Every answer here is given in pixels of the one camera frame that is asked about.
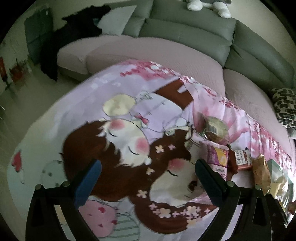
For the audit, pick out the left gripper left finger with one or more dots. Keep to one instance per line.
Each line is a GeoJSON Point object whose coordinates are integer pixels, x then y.
{"type": "Point", "coordinates": [87, 183]}

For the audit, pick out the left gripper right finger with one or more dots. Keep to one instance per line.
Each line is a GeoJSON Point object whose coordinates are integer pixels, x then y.
{"type": "Point", "coordinates": [215, 186]}

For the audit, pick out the brown milk biscuit packet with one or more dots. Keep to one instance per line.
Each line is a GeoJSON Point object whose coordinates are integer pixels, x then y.
{"type": "Point", "coordinates": [239, 160]}

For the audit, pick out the purple swiss roll packet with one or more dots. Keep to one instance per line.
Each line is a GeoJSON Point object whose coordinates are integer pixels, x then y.
{"type": "Point", "coordinates": [216, 156]}

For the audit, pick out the round cookies clear packet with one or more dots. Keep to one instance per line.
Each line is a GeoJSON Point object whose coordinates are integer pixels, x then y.
{"type": "Point", "coordinates": [215, 130]}

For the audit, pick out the orange swiss roll packet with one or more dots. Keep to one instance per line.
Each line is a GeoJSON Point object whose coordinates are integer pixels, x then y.
{"type": "Point", "coordinates": [261, 173]}

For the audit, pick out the teal white box tray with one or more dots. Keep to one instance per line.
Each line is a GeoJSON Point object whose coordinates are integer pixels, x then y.
{"type": "Point", "coordinates": [281, 187]}

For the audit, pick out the cartoon print cloth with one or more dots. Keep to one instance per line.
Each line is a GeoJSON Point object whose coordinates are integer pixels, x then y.
{"type": "Point", "coordinates": [143, 122]}

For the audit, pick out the grey cushion right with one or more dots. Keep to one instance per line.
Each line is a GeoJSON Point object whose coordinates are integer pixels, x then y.
{"type": "Point", "coordinates": [292, 133]}

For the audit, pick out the black white patterned cushion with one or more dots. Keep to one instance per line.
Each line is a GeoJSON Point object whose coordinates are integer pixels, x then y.
{"type": "Point", "coordinates": [283, 100]}

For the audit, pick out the pink sofa seat cover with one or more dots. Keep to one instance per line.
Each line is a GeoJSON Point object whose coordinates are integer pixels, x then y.
{"type": "Point", "coordinates": [91, 55]}

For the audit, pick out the grey sofa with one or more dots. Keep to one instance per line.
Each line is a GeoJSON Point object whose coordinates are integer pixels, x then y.
{"type": "Point", "coordinates": [228, 41]}

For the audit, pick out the dark clothing on sofa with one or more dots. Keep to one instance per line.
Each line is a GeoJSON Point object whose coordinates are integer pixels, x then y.
{"type": "Point", "coordinates": [44, 43]}

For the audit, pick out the light grey cushion left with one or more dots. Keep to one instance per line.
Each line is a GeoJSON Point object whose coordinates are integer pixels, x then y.
{"type": "Point", "coordinates": [114, 22]}

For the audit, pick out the grey white plush toy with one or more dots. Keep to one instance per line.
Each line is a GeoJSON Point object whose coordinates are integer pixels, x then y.
{"type": "Point", "coordinates": [220, 6]}

